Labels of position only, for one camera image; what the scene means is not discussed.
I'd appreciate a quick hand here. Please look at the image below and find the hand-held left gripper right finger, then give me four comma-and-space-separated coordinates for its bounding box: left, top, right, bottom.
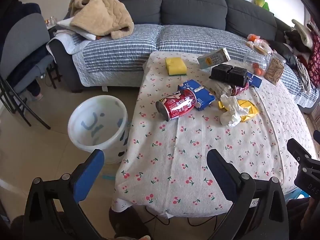
207, 149, 289, 240

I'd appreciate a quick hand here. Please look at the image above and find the beige fleece blanket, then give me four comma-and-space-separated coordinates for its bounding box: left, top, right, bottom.
67, 0, 144, 40

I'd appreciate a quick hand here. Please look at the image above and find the small side table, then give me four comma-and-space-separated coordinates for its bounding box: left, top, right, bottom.
44, 16, 63, 39

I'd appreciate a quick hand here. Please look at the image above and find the cherry print tablecloth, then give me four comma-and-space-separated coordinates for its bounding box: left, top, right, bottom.
111, 51, 318, 218

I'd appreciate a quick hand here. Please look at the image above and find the yellow foil wrapper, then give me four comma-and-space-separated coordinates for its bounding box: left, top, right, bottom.
218, 99, 259, 122

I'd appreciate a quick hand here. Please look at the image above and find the black cable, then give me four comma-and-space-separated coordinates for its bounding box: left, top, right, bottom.
144, 209, 219, 229

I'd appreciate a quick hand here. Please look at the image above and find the white plastic bin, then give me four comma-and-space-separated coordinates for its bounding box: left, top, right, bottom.
68, 95, 129, 164

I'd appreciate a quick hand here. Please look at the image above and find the blue and white carton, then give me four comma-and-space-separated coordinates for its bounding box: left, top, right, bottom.
178, 79, 215, 111

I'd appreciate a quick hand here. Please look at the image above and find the green plush toy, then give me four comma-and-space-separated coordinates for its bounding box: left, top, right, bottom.
254, 0, 270, 11

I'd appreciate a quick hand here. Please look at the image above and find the large red drink can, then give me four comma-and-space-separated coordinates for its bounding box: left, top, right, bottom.
155, 89, 197, 122

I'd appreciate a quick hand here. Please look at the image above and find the person's dark trouser leg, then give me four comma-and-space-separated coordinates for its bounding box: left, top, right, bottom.
109, 206, 152, 240

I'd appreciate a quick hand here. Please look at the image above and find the black plastic tray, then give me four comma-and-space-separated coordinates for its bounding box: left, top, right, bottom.
209, 64, 248, 87

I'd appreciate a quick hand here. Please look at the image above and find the beige milk carton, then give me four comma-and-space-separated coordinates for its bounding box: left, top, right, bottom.
197, 47, 230, 70

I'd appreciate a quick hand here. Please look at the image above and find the white tissue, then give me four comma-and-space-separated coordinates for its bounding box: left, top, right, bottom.
219, 94, 248, 127

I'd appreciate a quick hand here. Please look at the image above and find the grey chair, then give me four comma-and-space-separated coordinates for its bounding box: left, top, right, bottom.
0, 12, 62, 130

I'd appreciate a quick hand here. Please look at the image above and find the dark blue jacket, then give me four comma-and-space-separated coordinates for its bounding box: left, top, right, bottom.
0, 0, 42, 38

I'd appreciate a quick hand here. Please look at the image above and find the glass jar with wooden lid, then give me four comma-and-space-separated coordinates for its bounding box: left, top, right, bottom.
244, 44, 272, 77

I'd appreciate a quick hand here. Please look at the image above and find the yellow sponge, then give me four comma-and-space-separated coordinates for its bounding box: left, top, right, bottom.
165, 57, 187, 77

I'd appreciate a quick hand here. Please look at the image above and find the small blue box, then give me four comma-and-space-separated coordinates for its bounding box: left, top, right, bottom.
246, 72, 263, 88

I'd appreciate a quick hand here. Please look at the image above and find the dark grey sofa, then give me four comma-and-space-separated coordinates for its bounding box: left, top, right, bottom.
49, 0, 310, 93

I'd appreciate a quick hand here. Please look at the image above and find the clear jar of seeds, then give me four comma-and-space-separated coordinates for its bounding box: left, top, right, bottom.
264, 52, 287, 85

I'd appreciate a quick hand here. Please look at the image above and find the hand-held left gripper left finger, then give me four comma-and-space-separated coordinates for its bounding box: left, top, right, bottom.
24, 149, 105, 240

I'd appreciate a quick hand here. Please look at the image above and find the pile of clothes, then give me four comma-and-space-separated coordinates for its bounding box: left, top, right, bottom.
284, 19, 320, 92

